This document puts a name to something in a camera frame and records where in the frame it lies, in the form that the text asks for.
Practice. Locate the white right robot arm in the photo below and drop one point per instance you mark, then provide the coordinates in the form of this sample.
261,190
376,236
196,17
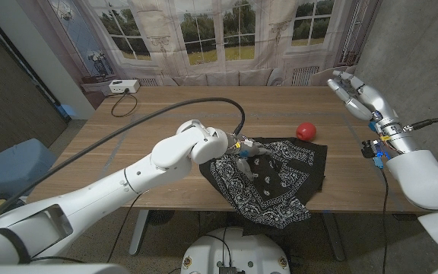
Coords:
428,182

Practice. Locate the grey table leg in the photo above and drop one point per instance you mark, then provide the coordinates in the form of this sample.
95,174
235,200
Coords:
333,236
138,232

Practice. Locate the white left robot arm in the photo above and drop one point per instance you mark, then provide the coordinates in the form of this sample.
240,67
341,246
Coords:
108,190

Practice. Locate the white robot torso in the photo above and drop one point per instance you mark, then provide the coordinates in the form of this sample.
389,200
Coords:
238,249

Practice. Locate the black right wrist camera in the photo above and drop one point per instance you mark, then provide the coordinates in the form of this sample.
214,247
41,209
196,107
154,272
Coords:
369,149

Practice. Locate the printed window backdrop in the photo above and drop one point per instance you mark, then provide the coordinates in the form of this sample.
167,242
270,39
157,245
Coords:
204,38

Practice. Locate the black paisley bandana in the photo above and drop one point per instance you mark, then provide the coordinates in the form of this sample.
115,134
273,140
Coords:
272,182

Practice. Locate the red ball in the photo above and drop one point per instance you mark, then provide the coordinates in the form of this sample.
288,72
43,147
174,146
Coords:
305,131

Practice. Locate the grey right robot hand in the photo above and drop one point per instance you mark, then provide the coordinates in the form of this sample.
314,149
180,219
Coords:
371,104

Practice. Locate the white power strip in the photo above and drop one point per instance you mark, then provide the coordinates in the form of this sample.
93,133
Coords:
124,86

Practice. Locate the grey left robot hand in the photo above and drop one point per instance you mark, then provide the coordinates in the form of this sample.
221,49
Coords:
247,152

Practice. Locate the blue bin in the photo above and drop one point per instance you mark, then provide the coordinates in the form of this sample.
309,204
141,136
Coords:
13,167

